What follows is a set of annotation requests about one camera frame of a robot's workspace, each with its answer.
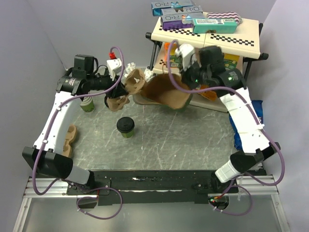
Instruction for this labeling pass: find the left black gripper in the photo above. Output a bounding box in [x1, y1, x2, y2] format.
[87, 69, 128, 99]

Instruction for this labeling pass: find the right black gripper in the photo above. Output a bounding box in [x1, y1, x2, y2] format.
[180, 57, 211, 90]

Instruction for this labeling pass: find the brown two-cup carrier tray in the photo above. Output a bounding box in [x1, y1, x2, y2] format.
[107, 70, 145, 112]

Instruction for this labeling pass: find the green paper gift bag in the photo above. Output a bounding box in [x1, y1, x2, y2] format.
[132, 73, 192, 111]

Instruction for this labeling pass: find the black plastic cup lid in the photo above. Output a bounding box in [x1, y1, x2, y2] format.
[116, 116, 135, 132]

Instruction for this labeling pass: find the green paper coffee cup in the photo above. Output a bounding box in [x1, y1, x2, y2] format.
[120, 128, 134, 138]

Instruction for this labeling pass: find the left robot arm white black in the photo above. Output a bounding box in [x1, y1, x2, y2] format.
[22, 52, 124, 195]

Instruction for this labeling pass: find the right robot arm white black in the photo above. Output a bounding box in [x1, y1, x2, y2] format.
[175, 43, 281, 193]

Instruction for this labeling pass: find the cream checkered two-tier shelf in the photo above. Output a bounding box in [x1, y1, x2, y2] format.
[145, 19, 268, 113]

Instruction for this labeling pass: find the orange yellow crayon box left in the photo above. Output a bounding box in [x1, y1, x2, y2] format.
[164, 43, 179, 68]

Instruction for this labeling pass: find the orange snack packet lower shelf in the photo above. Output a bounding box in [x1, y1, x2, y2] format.
[198, 85, 217, 101]

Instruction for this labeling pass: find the stack of paper cups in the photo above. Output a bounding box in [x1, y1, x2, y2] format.
[80, 97, 95, 113]

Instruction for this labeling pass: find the yellow green box far right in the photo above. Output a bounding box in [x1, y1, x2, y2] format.
[224, 53, 239, 70]

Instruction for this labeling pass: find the teal long box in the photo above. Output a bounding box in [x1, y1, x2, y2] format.
[193, 18, 238, 34]

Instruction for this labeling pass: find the purple R.O toothpaste box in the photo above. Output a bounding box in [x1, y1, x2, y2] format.
[161, 12, 205, 30]

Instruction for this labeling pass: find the brown cardboard cup carrier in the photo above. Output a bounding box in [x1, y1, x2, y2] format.
[62, 124, 78, 158]

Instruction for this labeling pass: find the grey R.O toothpaste box middle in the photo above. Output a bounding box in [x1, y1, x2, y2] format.
[161, 6, 203, 15]

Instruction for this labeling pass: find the blue Doritos chip bag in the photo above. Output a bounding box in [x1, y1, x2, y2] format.
[229, 100, 264, 150]

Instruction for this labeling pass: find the purple white wavy pouch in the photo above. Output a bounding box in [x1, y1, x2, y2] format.
[206, 12, 242, 25]

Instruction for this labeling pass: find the blue R.O toothpaste box top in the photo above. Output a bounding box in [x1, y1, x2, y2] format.
[151, 0, 195, 16]

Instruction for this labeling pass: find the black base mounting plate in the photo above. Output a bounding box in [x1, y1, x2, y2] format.
[67, 170, 236, 206]

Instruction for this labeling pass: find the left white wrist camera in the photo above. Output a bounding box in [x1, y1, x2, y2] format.
[106, 58, 124, 81]

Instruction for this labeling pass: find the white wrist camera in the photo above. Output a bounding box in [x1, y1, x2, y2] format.
[175, 43, 197, 71]
[106, 58, 124, 81]

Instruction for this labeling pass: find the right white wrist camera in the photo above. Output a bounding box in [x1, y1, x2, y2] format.
[175, 43, 197, 71]

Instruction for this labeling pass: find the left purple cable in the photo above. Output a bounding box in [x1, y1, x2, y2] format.
[31, 46, 125, 220]

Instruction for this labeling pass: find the purple cable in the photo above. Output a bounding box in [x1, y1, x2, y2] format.
[31, 46, 125, 220]
[167, 40, 286, 216]

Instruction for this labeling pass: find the aluminium rail frame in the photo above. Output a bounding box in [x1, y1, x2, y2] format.
[12, 175, 290, 232]

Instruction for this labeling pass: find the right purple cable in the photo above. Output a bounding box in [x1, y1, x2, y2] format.
[167, 40, 286, 216]

